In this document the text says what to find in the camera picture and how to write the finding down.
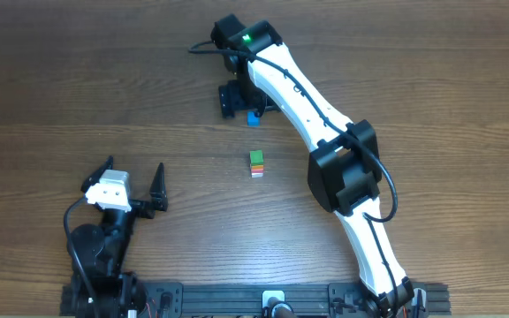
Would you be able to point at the blue cube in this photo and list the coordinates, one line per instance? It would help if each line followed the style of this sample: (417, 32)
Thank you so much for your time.
(253, 120)

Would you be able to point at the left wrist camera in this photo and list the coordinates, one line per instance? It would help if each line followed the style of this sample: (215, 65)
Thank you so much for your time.
(109, 190)

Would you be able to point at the mounting rail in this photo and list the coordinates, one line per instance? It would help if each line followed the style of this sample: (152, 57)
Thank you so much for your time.
(228, 300)

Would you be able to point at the green cube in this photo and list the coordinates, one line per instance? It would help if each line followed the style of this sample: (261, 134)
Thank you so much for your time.
(256, 157)

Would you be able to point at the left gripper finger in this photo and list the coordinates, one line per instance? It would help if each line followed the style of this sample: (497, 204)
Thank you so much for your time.
(159, 192)
(96, 174)

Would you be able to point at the orange cube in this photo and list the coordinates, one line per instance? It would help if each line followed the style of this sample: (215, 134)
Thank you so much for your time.
(257, 167)

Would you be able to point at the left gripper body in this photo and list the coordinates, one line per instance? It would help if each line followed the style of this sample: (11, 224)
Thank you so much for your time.
(143, 209)

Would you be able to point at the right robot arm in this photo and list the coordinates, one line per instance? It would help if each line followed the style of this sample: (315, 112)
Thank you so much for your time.
(298, 106)

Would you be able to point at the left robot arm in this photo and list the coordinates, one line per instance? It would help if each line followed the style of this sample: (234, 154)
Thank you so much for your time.
(88, 249)

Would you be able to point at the white cube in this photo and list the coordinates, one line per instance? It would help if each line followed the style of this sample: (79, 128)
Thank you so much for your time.
(257, 175)

